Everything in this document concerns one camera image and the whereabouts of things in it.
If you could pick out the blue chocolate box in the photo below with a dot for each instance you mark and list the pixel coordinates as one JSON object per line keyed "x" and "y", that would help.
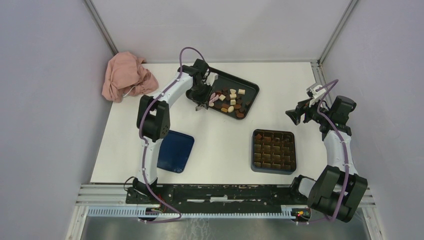
{"x": 275, "y": 157}

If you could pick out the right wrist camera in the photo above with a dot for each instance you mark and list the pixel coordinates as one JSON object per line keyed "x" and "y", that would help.
{"x": 316, "y": 93}

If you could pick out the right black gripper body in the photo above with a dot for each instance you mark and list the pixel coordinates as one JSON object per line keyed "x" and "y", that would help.
{"x": 312, "y": 113}

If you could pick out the pink cat paw tongs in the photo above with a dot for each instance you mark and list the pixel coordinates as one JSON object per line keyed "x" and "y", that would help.
{"x": 213, "y": 98}

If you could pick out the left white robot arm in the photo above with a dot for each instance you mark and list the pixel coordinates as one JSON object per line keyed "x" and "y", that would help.
{"x": 153, "y": 123}

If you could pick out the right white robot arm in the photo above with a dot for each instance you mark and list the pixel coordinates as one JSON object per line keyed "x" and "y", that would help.
{"x": 339, "y": 189}

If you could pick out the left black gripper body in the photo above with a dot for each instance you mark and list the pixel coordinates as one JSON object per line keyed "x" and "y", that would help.
{"x": 201, "y": 93}

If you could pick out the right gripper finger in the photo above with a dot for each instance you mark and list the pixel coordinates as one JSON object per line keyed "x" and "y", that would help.
{"x": 294, "y": 116}
{"x": 300, "y": 106}

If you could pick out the pink cloth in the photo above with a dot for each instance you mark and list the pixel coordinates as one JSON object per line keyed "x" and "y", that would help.
{"x": 126, "y": 76}

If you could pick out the blue tin lid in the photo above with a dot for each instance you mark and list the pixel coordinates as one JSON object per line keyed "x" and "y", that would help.
{"x": 175, "y": 151}

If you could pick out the black chocolate tray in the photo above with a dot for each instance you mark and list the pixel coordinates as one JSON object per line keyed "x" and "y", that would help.
{"x": 227, "y": 85}

